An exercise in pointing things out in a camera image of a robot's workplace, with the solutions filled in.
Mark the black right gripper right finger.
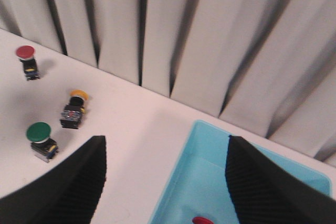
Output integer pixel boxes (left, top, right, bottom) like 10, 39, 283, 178
225, 135, 335, 223

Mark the yellow push button lying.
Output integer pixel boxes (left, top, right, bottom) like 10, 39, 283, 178
60, 90, 89, 129

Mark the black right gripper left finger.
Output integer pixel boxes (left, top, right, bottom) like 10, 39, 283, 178
1, 136, 106, 223

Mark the light blue plastic box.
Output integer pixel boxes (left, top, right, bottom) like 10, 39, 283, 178
150, 121, 333, 223

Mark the green push button right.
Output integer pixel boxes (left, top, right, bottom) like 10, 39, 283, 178
26, 122, 58, 163

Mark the grey curtain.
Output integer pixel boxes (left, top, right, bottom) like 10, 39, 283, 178
1, 0, 335, 166

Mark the red push button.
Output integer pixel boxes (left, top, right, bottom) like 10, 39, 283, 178
192, 216, 214, 224
16, 45, 40, 81

